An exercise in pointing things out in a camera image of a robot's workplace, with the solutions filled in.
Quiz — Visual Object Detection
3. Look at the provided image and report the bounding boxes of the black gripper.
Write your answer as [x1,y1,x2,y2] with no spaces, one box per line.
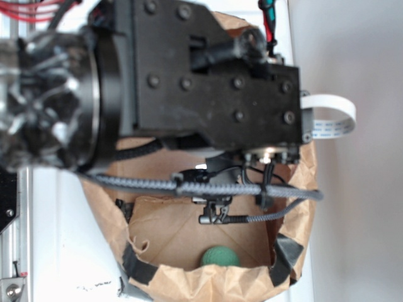
[89,1,312,164]

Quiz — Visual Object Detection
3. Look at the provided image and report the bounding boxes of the robot arm with foil wrap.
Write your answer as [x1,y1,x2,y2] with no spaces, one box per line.
[1,1,311,172]

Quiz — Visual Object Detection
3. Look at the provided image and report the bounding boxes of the brown paper bag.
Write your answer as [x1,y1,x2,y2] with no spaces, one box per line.
[78,11,318,302]

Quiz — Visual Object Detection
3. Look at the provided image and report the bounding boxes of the green textured ball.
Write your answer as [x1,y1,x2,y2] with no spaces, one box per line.
[200,246,241,267]

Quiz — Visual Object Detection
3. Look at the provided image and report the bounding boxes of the white plastic tray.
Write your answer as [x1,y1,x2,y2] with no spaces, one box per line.
[27,1,315,301]

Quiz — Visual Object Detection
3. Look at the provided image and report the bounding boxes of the grey braided cable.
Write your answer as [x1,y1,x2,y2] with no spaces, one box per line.
[78,138,324,226]

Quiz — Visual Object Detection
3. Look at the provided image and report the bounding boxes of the red wires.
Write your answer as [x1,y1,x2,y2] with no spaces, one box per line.
[0,0,82,22]

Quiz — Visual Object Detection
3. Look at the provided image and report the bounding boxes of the white flat ribbon cable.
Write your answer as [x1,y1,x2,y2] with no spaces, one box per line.
[300,93,358,140]

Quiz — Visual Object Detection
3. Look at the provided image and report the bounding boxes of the black metal bracket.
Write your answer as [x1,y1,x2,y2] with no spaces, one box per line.
[0,168,18,234]

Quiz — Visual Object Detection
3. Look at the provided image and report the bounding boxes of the aluminium frame rail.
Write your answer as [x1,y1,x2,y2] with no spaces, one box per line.
[0,18,34,302]

